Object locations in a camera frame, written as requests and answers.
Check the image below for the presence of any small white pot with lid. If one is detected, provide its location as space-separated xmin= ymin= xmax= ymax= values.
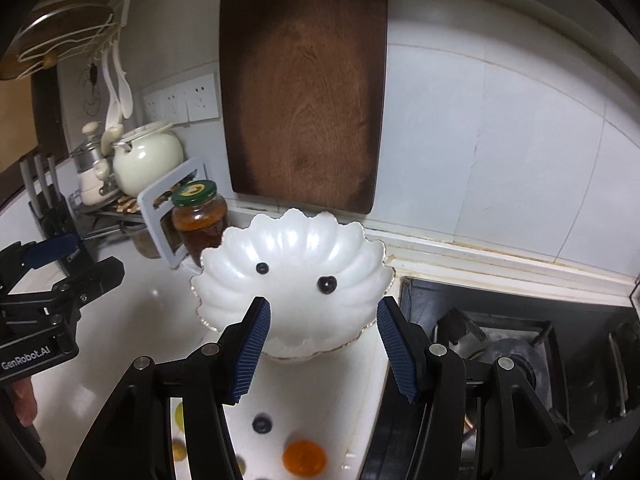
xmin=70 ymin=121 xmax=121 ymax=207

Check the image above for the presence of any gas stove burner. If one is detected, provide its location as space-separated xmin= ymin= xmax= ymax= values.
xmin=479 ymin=330 xmax=552 ymax=397

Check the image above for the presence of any white scalloped bowl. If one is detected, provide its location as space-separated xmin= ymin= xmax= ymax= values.
xmin=189 ymin=208 xmax=397 ymax=361

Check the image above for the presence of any cream ceramic teapot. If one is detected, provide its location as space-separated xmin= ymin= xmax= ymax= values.
xmin=111 ymin=121 xmax=185 ymax=197

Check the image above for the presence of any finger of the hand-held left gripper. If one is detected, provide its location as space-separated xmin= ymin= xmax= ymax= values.
xmin=0 ymin=256 xmax=126 ymax=332
xmin=0 ymin=232 xmax=84 ymax=291

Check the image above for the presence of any white wall outlet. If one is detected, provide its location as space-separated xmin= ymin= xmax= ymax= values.
xmin=142 ymin=89 xmax=167 ymax=124
xmin=162 ymin=84 xmax=190 ymax=124
xmin=185 ymin=74 xmax=221 ymax=122

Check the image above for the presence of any round pan lid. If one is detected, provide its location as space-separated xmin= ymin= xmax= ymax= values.
xmin=9 ymin=0 xmax=117 ymax=63

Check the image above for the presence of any black knife block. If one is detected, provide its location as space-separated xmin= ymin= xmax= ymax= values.
xmin=27 ymin=194 xmax=97 ymax=273

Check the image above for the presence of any person's left hand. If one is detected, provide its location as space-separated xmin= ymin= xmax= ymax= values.
xmin=11 ymin=379 xmax=40 ymax=429

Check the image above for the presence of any glass jar with green lid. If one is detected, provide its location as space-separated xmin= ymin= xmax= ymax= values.
xmin=171 ymin=180 xmax=230 ymax=267

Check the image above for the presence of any black gas stove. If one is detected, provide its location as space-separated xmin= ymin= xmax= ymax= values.
xmin=399 ymin=275 xmax=640 ymax=480

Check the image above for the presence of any white hanging spoon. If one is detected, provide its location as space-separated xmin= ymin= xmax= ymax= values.
xmin=101 ymin=50 xmax=124 ymax=158
xmin=114 ymin=40 xmax=134 ymax=120

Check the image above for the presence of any white wire wall rack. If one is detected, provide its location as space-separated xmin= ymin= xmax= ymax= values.
xmin=19 ymin=0 xmax=134 ymax=79

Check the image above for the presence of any brown wooden cutting board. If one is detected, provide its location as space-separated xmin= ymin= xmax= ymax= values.
xmin=219 ymin=0 xmax=390 ymax=215

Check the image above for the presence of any black pan support grate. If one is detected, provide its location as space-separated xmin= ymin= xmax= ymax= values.
xmin=434 ymin=306 xmax=577 ymax=437

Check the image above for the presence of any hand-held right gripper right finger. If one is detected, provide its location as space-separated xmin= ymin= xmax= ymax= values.
xmin=375 ymin=296 xmax=581 ymax=480

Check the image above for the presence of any metal shelf rack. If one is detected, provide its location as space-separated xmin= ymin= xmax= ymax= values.
xmin=67 ymin=189 xmax=147 ymax=242

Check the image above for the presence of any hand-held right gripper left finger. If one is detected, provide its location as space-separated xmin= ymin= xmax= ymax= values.
xmin=65 ymin=296 xmax=273 ymax=480

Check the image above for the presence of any orange yellow round fruit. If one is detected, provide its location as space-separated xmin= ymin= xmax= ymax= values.
xmin=282 ymin=440 xmax=327 ymax=478

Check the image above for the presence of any hanging black wire whisk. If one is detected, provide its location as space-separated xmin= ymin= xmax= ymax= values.
xmin=80 ymin=60 xmax=106 ymax=117

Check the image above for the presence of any white frame stand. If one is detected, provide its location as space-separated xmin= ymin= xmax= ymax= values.
xmin=137 ymin=157 xmax=208 ymax=269

